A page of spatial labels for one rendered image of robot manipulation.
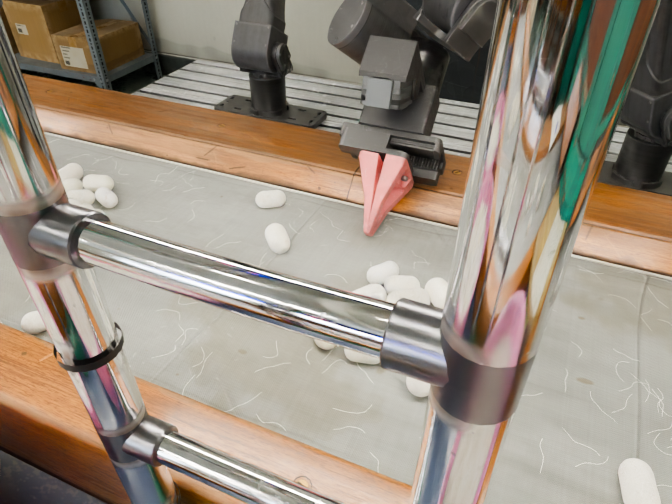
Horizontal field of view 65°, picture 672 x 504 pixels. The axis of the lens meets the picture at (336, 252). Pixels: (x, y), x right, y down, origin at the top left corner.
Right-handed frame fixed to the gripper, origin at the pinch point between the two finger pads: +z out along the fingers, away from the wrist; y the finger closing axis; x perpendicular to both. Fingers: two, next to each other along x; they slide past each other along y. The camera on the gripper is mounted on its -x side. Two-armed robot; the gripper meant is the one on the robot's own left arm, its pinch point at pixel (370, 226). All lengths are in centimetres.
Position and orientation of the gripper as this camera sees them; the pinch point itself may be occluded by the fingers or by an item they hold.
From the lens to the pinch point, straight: 52.8
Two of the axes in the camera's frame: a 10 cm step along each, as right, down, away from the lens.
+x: 2.6, 2.3, 9.4
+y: 9.2, 2.4, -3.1
